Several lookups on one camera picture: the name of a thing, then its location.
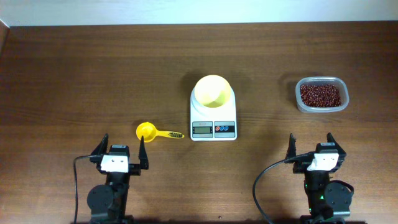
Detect pale yellow plastic bowl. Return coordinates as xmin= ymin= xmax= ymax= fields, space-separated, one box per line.
xmin=193 ymin=75 xmax=232 ymax=108

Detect clear plastic food container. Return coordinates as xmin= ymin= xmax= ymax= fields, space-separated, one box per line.
xmin=295 ymin=77 xmax=349 ymax=113

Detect yellow measuring scoop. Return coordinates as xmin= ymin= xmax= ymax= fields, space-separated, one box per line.
xmin=136 ymin=122 xmax=185 ymax=142

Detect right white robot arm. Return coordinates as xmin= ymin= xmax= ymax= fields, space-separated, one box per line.
xmin=285 ymin=133 xmax=354 ymax=224

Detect right black cable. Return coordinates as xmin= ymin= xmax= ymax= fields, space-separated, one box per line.
xmin=252 ymin=152 xmax=317 ymax=224

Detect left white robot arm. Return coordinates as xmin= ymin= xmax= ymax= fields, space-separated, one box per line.
xmin=86 ymin=134 xmax=149 ymax=224

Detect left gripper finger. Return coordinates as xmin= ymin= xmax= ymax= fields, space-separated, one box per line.
xmin=91 ymin=134 xmax=109 ymax=156
xmin=139 ymin=136 xmax=149 ymax=170

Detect red beans in container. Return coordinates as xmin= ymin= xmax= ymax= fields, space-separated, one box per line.
xmin=299 ymin=85 xmax=341 ymax=108

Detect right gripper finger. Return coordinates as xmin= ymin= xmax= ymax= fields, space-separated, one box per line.
xmin=326 ymin=133 xmax=345 ymax=153
xmin=285 ymin=133 xmax=297 ymax=163

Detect left black cable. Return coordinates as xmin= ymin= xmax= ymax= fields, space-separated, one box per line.
xmin=72 ymin=154 xmax=103 ymax=224

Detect black cable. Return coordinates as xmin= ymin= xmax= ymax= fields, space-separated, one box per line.
xmin=72 ymin=154 xmax=103 ymax=224
xmin=252 ymin=152 xmax=317 ymax=224

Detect white digital kitchen scale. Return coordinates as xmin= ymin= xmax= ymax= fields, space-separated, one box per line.
xmin=190 ymin=89 xmax=238 ymax=141

